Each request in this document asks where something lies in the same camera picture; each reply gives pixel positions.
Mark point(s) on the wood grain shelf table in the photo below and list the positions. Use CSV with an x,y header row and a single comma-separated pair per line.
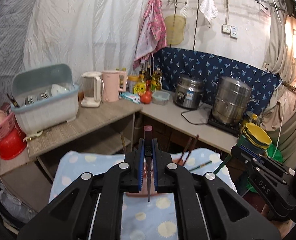
x,y
88,120

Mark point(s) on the white electric kettle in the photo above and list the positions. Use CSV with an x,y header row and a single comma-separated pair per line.
x,y
90,90

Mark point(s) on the pink electric kettle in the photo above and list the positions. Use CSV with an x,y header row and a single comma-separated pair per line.
x,y
110,87

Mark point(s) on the maroon chopstick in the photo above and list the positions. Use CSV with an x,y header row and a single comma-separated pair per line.
x,y
191,150
185,150

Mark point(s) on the grey counter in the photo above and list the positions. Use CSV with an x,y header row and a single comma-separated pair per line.
x,y
168,115

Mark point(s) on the low grey cabinet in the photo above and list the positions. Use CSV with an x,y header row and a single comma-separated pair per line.
x,y
20,180

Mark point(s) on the white hanging sheet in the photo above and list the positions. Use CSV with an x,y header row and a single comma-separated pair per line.
x,y
88,30

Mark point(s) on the steel steamer pot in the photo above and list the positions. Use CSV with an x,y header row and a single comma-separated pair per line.
x,y
230,100

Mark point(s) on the grey patterned sheet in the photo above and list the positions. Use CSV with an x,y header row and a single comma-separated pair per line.
x,y
7,42

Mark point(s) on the pink plastic basket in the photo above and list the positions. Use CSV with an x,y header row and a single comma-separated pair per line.
x,y
2,131

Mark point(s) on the white wall switch box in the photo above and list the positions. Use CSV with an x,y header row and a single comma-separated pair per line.
x,y
234,32

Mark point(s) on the clear food container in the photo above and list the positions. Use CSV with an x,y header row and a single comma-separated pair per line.
x,y
160,98

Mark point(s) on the pink perforated utensil holder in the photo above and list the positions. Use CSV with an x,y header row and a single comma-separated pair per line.
x,y
175,158

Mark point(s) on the cooking oil bottle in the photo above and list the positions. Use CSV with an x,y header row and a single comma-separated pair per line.
x,y
157,80

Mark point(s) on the small steel pot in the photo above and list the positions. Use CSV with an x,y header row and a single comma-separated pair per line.
x,y
253,117

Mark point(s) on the white dish drainer box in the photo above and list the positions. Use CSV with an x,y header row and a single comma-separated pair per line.
x,y
45,117

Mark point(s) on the blue wipes packet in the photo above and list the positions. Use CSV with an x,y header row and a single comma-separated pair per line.
x,y
130,97

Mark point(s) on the green plastic bag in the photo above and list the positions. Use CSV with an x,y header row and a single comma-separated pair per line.
x,y
275,153

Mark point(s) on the yellow seasoning packet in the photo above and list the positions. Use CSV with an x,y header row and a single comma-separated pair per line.
x,y
139,90

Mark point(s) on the brown chopstick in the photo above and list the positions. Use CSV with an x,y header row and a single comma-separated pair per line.
x,y
148,135

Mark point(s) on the grey plastic bag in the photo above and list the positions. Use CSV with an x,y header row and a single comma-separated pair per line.
x,y
12,205

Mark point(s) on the black induction cooker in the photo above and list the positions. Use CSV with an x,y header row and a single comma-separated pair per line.
x,y
223,128

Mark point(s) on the white wall socket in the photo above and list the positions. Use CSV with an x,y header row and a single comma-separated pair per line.
x,y
226,29

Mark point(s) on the steel rice cooker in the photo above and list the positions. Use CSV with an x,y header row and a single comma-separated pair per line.
x,y
188,95

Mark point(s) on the yellow cutting board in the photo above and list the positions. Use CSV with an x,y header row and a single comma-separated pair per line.
x,y
174,30

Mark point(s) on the stack of yellow green bowls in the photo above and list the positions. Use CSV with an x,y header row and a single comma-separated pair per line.
x,y
257,135

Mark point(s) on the row of white dishes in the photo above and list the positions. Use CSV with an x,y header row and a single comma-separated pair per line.
x,y
57,90

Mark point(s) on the blue printed wall cloth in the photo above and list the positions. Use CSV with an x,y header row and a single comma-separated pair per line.
x,y
213,65

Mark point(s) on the beige curtain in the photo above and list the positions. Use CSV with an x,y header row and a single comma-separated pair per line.
x,y
288,105

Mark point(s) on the blue printed tablecloth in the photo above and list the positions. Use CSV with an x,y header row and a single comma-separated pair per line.
x,y
70,165

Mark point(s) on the red tomato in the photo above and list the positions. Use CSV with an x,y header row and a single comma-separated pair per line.
x,y
146,98

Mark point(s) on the white plastic skimmer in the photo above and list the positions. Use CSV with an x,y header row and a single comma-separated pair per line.
x,y
187,11

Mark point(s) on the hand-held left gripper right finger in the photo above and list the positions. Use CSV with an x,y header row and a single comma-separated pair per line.
x,y
155,170

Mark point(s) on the white yellow tin can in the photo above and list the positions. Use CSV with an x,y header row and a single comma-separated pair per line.
x,y
131,80

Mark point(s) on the pink floral apron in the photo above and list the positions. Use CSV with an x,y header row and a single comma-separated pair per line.
x,y
150,25

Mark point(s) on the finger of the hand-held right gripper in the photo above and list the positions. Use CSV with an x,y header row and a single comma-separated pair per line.
x,y
253,151
242,158

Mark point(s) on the white towel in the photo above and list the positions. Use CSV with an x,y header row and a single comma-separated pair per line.
x,y
208,7

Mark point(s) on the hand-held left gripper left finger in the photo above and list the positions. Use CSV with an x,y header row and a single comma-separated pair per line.
x,y
141,170

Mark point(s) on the red plastic basin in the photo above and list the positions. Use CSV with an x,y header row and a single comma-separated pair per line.
x,y
10,146

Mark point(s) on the dark sauce bottle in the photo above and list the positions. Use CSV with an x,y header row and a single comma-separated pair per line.
x,y
148,80

